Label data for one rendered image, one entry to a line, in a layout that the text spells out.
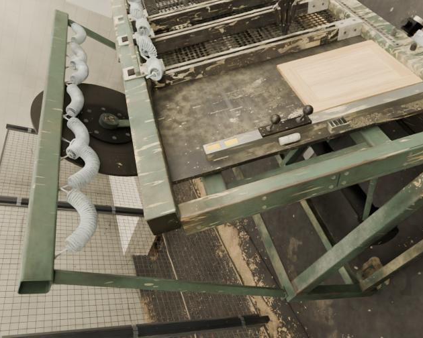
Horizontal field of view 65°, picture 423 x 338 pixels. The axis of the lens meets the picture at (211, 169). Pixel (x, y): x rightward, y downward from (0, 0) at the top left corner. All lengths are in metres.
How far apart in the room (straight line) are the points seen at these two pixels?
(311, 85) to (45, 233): 1.23
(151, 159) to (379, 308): 2.02
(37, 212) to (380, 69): 1.53
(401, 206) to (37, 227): 1.50
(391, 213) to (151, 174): 1.10
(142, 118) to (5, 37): 5.55
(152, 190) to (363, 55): 1.17
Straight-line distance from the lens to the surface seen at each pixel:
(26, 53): 6.83
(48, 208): 1.44
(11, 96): 7.14
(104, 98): 2.24
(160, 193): 1.07
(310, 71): 1.64
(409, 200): 1.68
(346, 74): 1.63
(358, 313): 2.82
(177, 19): 2.18
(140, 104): 1.43
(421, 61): 1.72
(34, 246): 1.34
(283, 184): 1.10
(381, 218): 1.74
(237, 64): 1.70
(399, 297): 2.63
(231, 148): 1.24
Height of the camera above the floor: 2.26
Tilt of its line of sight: 30 degrees down
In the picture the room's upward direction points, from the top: 80 degrees counter-clockwise
